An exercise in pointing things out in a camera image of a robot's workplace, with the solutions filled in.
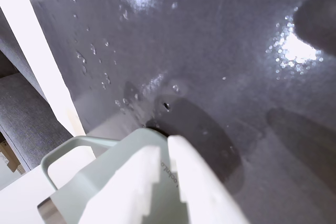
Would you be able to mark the pale green metal mug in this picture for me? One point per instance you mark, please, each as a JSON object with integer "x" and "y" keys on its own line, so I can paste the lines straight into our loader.
{"x": 92, "y": 171}

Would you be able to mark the grey fabric seat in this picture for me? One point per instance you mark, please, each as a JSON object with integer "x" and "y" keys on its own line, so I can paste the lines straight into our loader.
{"x": 21, "y": 108}

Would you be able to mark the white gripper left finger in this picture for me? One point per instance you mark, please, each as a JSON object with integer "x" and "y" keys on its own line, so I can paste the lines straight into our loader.
{"x": 123, "y": 195}

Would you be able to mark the glossy black mat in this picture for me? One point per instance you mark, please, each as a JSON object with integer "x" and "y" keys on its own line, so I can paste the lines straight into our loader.
{"x": 210, "y": 51}

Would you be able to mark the brown cardboard box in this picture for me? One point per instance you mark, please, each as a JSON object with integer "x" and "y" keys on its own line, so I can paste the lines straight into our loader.
{"x": 9, "y": 161}

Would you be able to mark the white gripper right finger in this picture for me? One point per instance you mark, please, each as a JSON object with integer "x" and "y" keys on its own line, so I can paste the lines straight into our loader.
{"x": 202, "y": 192}

